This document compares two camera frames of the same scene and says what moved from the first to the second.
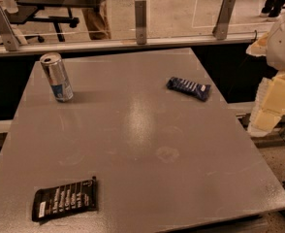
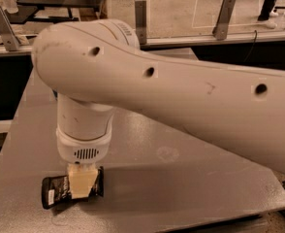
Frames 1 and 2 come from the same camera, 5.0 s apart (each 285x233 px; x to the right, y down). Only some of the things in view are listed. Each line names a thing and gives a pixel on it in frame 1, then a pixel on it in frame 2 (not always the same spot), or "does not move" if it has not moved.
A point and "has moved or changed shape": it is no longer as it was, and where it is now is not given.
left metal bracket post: x=10 y=39 does not move
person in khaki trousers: x=99 y=23 does not move
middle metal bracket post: x=141 y=21 does not move
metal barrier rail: x=8 y=50 does not move
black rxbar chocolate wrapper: x=64 y=199 has moved or changed shape
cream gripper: x=284 y=46 → x=84 y=149
